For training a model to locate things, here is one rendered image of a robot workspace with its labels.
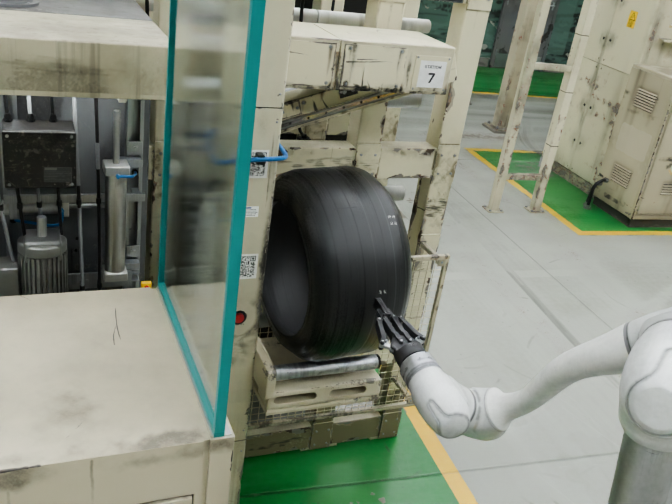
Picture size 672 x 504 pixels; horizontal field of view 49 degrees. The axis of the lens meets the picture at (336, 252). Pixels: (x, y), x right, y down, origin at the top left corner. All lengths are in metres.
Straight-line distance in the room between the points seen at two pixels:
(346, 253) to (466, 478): 1.67
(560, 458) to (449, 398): 2.00
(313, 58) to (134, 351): 1.00
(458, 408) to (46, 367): 0.85
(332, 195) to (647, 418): 1.04
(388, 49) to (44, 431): 1.41
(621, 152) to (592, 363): 5.34
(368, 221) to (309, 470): 1.50
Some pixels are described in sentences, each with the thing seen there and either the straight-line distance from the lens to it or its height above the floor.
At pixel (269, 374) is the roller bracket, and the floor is 0.94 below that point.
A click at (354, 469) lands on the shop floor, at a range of 3.25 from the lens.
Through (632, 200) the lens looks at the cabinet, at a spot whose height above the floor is 0.23.
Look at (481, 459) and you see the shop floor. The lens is 3.48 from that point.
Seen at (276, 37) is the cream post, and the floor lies 1.82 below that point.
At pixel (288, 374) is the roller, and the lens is 2.14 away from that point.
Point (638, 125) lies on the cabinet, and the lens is 6.66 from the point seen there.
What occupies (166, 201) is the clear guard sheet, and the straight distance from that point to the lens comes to 1.66.
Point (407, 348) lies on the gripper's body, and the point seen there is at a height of 1.20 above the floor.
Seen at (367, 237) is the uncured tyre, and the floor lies 1.35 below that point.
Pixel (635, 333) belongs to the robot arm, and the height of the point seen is 1.50.
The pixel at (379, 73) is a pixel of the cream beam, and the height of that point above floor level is 1.69.
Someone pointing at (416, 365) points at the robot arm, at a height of 1.19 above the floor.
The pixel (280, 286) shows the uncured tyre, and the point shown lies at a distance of 2.40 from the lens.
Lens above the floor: 2.14
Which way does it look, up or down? 25 degrees down
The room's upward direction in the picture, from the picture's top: 9 degrees clockwise
